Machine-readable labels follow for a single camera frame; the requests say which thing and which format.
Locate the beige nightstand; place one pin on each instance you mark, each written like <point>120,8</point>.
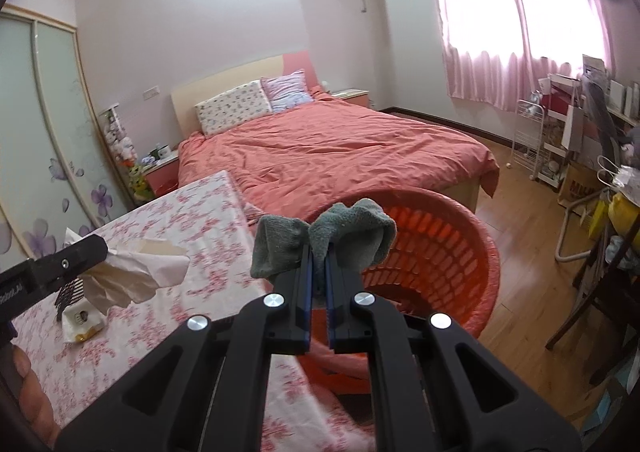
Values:
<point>352,97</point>

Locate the beige tissue paper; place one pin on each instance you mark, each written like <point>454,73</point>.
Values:
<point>145,264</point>

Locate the white shelf cart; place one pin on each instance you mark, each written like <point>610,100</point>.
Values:
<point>562,132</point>

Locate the yellow plush toy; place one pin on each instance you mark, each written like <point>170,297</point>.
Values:
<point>139,182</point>

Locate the dark wooden chair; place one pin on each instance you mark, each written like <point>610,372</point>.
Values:
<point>600,292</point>

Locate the red white instant noodle cup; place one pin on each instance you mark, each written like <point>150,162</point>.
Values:
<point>82,324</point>

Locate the pink nightstand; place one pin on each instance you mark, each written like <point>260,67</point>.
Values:
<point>162,179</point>

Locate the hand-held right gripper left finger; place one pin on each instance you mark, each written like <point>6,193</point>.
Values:
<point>235,382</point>

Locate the white wall switch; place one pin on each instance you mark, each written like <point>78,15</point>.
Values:
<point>150,92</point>

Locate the bed with pink cover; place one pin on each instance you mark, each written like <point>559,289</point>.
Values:
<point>340,147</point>

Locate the grey sock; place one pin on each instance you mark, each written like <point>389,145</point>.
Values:
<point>350,227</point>

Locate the pink curtain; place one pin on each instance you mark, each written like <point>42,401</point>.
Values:
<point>500,32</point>

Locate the brown paper bag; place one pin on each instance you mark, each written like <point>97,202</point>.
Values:
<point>577,184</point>

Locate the white mug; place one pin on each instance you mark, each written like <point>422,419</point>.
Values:
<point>163,152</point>

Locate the striped pink pillow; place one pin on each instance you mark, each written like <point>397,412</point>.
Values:
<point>287,89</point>

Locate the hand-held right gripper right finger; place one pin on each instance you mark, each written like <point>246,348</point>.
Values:
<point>400,382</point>

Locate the person's left hand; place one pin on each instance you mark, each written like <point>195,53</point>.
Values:
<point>32,397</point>

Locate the black polka dot cloth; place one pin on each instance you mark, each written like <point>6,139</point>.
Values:
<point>70,299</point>

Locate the floral white pillow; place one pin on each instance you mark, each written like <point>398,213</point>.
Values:
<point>232,107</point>

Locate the floral pink white tablecloth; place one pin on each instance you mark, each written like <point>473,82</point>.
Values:
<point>175,217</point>

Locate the clear tube of plush toys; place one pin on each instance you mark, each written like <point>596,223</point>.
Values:
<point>117,137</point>

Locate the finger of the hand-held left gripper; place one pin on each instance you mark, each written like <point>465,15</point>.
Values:
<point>70,264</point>

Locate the yellow bag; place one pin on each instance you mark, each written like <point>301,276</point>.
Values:
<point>617,217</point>

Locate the wardrobe with flower glass doors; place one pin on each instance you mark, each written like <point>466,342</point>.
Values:
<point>50,132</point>

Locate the red plastic laundry basket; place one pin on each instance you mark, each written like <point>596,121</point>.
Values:
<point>440,252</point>

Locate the beige pink bed headboard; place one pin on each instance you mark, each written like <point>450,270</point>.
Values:
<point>225,77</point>

